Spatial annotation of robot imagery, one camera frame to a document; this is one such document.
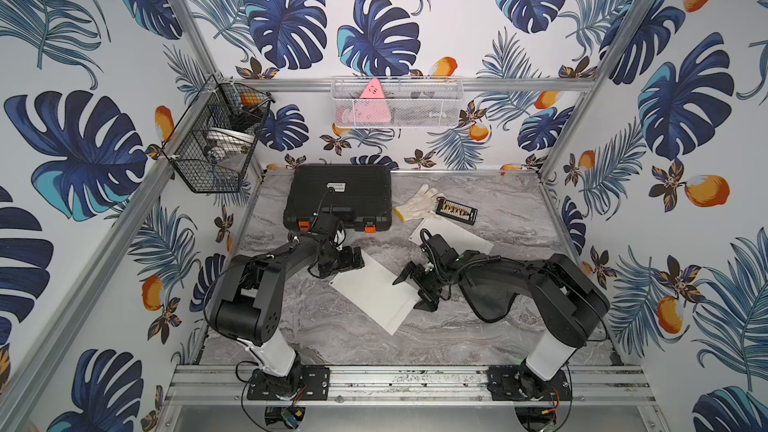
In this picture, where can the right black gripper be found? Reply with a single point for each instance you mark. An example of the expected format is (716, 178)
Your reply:
(427, 297)

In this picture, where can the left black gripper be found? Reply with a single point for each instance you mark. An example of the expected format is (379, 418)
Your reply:
(339, 258)

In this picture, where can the white drawing tablet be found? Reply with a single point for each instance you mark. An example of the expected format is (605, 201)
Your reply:
(456, 236)
(371, 289)

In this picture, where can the grey blue wiping cloth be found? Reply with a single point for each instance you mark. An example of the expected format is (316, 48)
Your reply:
(491, 300)

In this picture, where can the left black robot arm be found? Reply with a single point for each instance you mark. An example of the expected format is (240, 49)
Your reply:
(244, 303)

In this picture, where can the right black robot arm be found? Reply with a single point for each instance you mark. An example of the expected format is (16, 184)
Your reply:
(569, 304)

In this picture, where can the black plastic tool case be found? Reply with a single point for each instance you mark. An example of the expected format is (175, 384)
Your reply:
(359, 195)

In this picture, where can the white knit work glove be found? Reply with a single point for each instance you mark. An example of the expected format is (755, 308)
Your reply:
(420, 205)

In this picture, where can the black screwdriver bit box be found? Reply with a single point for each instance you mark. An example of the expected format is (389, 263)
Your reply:
(456, 211)

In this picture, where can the pink triangular paper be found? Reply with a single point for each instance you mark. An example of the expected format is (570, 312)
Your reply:
(371, 107)

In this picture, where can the silver object in basket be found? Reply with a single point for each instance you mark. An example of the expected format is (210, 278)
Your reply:
(224, 144)

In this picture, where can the clear mesh wall shelf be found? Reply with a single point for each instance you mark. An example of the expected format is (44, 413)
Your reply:
(415, 102)

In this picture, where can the black wire basket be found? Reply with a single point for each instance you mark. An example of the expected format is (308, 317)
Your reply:
(224, 105)

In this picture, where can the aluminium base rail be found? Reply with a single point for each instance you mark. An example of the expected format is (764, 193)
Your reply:
(420, 386)

